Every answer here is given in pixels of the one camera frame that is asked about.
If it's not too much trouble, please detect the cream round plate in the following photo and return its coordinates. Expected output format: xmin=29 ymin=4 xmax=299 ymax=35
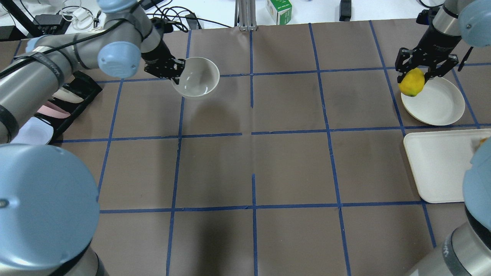
xmin=400 ymin=77 xmax=465 ymax=126

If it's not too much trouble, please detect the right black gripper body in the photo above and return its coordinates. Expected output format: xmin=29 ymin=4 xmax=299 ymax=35
xmin=412 ymin=27 xmax=459 ymax=67

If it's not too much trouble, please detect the sliced yellow bread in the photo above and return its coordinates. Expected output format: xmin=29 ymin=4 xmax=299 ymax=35
xmin=475 ymin=137 xmax=489 ymax=150

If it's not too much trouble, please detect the green white carton box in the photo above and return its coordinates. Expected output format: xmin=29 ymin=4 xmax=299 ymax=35
xmin=265 ymin=0 xmax=293 ymax=25

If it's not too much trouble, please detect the black cable bundle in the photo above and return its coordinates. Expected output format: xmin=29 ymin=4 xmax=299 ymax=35
xmin=146 ymin=6 xmax=232 ymax=33

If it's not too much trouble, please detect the light blue plate in rack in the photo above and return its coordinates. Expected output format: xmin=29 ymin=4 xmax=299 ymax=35
xmin=10 ymin=117 xmax=54 ymax=145

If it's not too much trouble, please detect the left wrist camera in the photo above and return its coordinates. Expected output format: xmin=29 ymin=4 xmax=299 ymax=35
xmin=150 ymin=17 xmax=174 ymax=36

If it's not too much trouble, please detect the black power adapter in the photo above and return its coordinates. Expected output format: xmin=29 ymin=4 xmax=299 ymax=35
xmin=140 ymin=0 xmax=166 ymax=11

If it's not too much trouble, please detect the white rectangular tray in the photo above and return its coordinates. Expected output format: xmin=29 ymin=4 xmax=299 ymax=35
xmin=403 ymin=129 xmax=491 ymax=203

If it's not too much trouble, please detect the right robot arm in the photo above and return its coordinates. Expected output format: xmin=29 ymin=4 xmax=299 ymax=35
xmin=395 ymin=0 xmax=490 ymax=276

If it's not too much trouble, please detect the black dish rack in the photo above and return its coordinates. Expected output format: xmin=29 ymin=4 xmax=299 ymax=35
xmin=35 ymin=71 xmax=103 ymax=143

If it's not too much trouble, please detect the white ceramic bowl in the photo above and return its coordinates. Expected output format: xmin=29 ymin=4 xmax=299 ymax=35
xmin=171 ymin=57 xmax=220 ymax=100

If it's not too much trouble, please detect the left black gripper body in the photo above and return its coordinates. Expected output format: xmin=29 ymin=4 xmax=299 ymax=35
xmin=141 ymin=39 xmax=176 ymax=79

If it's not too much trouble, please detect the yellow lemon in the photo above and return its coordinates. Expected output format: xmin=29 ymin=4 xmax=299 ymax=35
xmin=398 ymin=68 xmax=425 ymax=97

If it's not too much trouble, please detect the pink plate in rack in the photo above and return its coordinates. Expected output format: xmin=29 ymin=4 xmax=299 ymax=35
xmin=37 ymin=101 xmax=71 ymax=119

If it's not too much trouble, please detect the white plate in rack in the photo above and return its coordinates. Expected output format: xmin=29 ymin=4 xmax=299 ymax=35
xmin=52 ymin=87 xmax=84 ymax=104

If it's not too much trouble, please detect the aluminium frame post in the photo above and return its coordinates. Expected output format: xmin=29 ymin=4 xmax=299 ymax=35
xmin=234 ymin=0 xmax=257 ymax=31

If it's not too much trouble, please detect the black device on desk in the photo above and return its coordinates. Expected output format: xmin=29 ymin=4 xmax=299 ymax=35
xmin=339 ymin=0 xmax=352 ymax=21

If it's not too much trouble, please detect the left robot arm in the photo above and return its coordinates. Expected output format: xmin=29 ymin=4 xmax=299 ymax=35
xmin=1 ymin=0 xmax=187 ymax=276

